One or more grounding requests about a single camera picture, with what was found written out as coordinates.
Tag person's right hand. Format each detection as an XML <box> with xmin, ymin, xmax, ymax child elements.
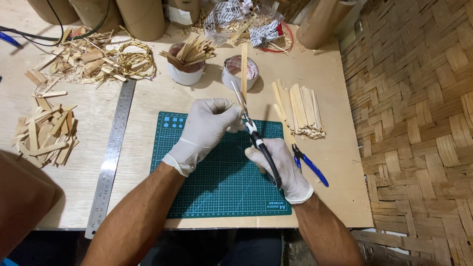
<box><xmin>244</xmin><ymin>138</ymin><xmax>314</xmax><ymax>205</ymax></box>

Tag person's left hand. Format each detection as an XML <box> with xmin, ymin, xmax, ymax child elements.
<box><xmin>162</xmin><ymin>98</ymin><xmax>246</xmax><ymax>177</ymax></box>

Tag black handled scissors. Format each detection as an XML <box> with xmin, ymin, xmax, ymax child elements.
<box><xmin>231</xmin><ymin>81</ymin><xmax>283</xmax><ymax>190</ymax></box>

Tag long thin wooden stick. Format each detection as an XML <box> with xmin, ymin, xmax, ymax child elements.
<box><xmin>241</xmin><ymin>42</ymin><xmax>248</xmax><ymax>112</ymax></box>

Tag white tape roll holding sticks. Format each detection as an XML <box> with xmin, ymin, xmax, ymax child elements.
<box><xmin>167</xmin><ymin>42</ymin><xmax>205</xmax><ymax>86</ymax></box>

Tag stack of flat wooden sticks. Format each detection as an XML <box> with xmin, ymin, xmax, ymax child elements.
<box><xmin>272</xmin><ymin>79</ymin><xmax>326</xmax><ymax>145</ymax></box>

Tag green cutting mat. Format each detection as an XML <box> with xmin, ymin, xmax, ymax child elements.
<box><xmin>150</xmin><ymin>112</ymin><xmax>292</xmax><ymax>219</ymax></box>

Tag bundle of short wooden sticks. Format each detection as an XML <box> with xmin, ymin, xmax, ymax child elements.
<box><xmin>159</xmin><ymin>35</ymin><xmax>219</xmax><ymax>73</ymax></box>

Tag printed clear plastic bag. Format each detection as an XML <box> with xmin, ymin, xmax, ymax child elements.
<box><xmin>203</xmin><ymin>0</ymin><xmax>286</xmax><ymax>49</ymax></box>

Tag steel ruler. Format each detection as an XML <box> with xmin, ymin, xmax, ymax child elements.
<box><xmin>84</xmin><ymin>79</ymin><xmax>137</xmax><ymax>239</ymax></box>

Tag brown cardboard tube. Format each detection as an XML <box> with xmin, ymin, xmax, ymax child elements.
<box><xmin>116</xmin><ymin>0</ymin><xmax>166</xmax><ymax>42</ymax></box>
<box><xmin>296</xmin><ymin>0</ymin><xmax>357</xmax><ymax>50</ymax></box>
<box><xmin>27</xmin><ymin>0</ymin><xmax>80</xmax><ymax>26</ymax></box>
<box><xmin>69</xmin><ymin>0</ymin><xmax>123</xmax><ymax>34</ymax></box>

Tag person's dark trousers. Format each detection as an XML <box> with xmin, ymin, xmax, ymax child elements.
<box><xmin>140</xmin><ymin>228</ymin><xmax>284</xmax><ymax>266</ymax></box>

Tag heap of wood scraps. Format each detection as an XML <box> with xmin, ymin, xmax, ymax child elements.
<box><xmin>24</xmin><ymin>25</ymin><xmax>128</xmax><ymax>89</ymax></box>

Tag loose flat wooden piece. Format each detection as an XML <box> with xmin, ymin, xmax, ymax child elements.
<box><xmin>32</xmin><ymin>90</ymin><xmax>68</xmax><ymax>99</ymax></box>

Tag pile of cut wooden pieces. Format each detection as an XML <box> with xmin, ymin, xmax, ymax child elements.
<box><xmin>12</xmin><ymin>97</ymin><xmax>80</xmax><ymax>169</ymax></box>

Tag person's brown clothing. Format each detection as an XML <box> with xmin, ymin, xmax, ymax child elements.
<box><xmin>0</xmin><ymin>150</ymin><xmax>64</xmax><ymax>261</ymax></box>

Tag blue handled cutting pliers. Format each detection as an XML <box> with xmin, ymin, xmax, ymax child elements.
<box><xmin>291</xmin><ymin>143</ymin><xmax>330</xmax><ymax>188</ymax></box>

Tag red ring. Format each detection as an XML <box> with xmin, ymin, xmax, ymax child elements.
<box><xmin>261</xmin><ymin>20</ymin><xmax>295</xmax><ymax>54</ymax></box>

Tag gold braided cord coil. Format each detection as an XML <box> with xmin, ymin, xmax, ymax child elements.
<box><xmin>117</xmin><ymin>25</ymin><xmax>157</xmax><ymax>80</ymax></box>

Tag black cable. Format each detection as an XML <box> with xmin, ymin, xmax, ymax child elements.
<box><xmin>0</xmin><ymin>0</ymin><xmax>111</xmax><ymax>47</ymax></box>

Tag blue tool handle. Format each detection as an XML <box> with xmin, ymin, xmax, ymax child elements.
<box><xmin>0</xmin><ymin>31</ymin><xmax>23</xmax><ymax>49</ymax></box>

